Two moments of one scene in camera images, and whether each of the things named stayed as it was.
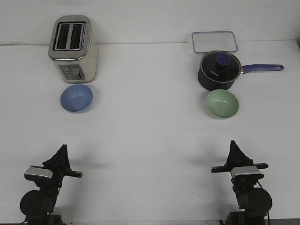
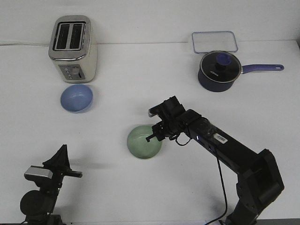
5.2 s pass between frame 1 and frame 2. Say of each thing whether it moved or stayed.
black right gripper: moved
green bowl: moved
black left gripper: stayed
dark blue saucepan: stayed
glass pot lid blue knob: stayed
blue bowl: stayed
